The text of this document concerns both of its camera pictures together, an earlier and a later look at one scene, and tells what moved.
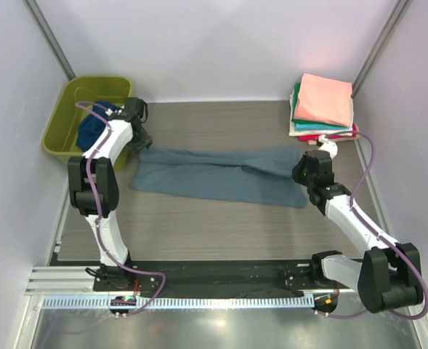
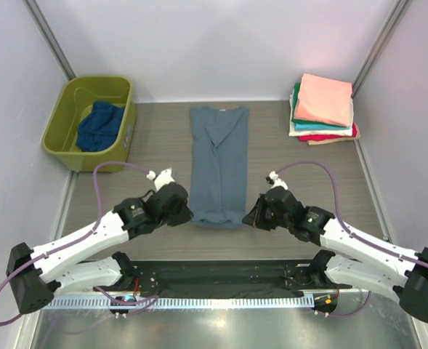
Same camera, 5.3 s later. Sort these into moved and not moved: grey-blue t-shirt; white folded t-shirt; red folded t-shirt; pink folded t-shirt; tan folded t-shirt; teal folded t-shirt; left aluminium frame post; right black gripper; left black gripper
Moved: grey-blue t-shirt; right black gripper; left black gripper
Not moved: red folded t-shirt; left aluminium frame post; pink folded t-shirt; tan folded t-shirt; teal folded t-shirt; white folded t-shirt
